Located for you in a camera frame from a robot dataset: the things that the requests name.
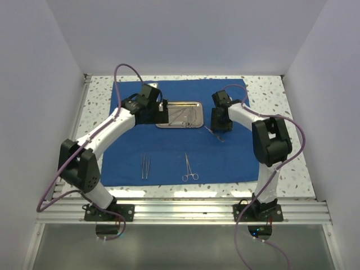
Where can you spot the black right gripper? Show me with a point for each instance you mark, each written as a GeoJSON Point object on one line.
{"type": "Point", "coordinates": [226, 127]}

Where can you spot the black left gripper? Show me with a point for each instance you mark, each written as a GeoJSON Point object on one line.
{"type": "Point", "coordinates": [160, 117]}

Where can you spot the steel scalpel handle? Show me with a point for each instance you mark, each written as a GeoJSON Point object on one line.
{"type": "Point", "coordinates": [214, 134]}

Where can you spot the stainless steel instrument tray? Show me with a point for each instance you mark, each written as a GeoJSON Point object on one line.
{"type": "Point", "coordinates": [184, 114]}

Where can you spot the blue surgical cloth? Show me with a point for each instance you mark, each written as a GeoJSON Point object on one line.
{"type": "Point", "coordinates": [214, 161]}

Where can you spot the steel tweezers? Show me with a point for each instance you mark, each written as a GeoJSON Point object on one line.
{"type": "Point", "coordinates": [143, 161]}
{"type": "Point", "coordinates": [147, 165]}

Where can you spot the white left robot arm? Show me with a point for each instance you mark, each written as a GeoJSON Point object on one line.
{"type": "Point", "coordinates": [78, 159]}

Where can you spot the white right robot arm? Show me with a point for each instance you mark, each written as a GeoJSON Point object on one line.
{"type": "Point", "coordinates": [271, 147]}

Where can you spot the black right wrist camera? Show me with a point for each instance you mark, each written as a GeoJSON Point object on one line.
{"type": "Point", "coordinates": [221, 99]}

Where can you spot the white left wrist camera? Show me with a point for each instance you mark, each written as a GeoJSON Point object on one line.
{"type": "Point", "coordinates": [154, 84]}

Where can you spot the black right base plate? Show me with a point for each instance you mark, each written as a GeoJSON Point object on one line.
{"type": "Point", "coordinates": [251, 215]}

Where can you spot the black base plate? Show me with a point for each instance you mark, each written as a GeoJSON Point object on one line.
{"type": "Point", "coordinates": [251, 215]}
{"type": "Point", "coordinates": [116, 212]}

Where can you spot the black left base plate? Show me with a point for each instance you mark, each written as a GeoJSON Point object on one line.
{"type": "Point", "coordinates": [116, 212]}

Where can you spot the aluminium left side rail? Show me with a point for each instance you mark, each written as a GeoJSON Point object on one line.
{"type": "Point", "coordinates": [79, 106]}

